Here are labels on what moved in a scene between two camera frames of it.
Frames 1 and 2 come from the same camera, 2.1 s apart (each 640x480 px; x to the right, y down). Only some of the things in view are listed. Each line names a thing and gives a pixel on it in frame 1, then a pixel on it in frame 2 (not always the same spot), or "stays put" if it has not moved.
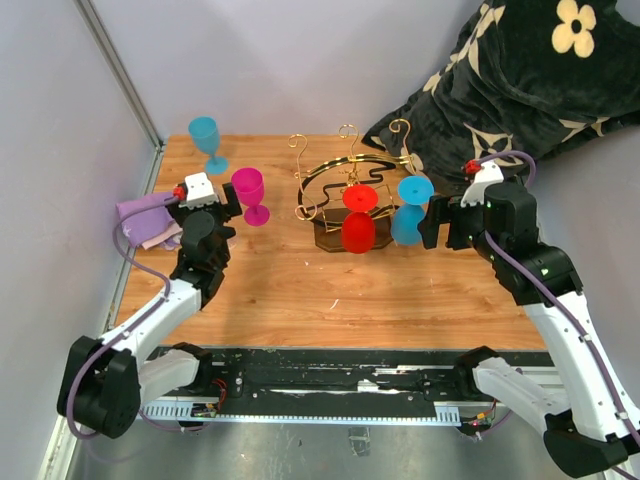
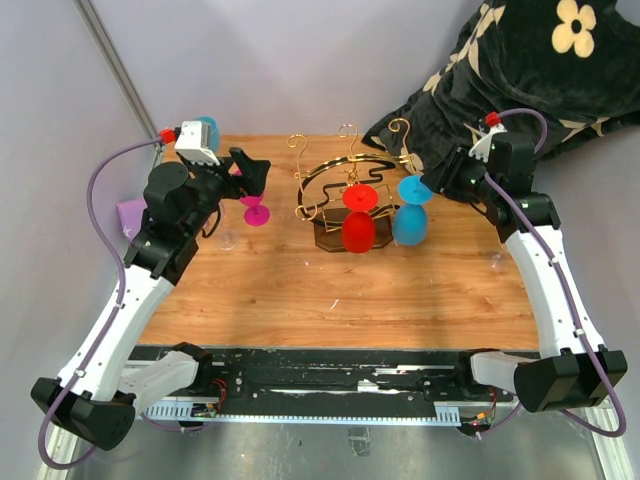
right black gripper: x=437 y=212 to x=443 y=177
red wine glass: x=358 y=226 stays put
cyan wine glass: x=413 y=192 stays put
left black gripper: x=181 y=213 to x=253 y=172
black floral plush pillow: x=531 y=77 stays put
